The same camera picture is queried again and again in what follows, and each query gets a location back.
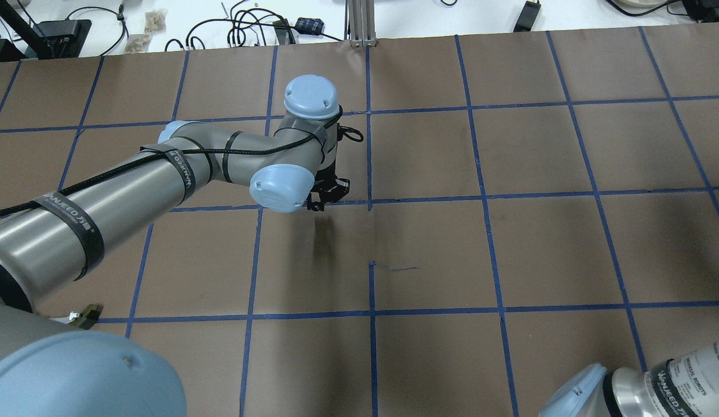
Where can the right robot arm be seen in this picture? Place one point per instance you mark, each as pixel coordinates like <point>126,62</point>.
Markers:
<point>685,386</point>

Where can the aluminium frame post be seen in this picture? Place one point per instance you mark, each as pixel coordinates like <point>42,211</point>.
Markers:
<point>360,24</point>

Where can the dark green curved brake shoe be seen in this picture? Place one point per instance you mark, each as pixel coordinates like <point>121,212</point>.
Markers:
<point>87,318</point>

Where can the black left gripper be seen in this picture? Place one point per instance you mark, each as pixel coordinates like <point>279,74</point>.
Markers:
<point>326,174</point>

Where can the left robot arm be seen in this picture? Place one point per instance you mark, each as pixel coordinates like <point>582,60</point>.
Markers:
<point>49,368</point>

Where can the black power adapter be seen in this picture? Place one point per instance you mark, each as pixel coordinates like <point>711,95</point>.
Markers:
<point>527,17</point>

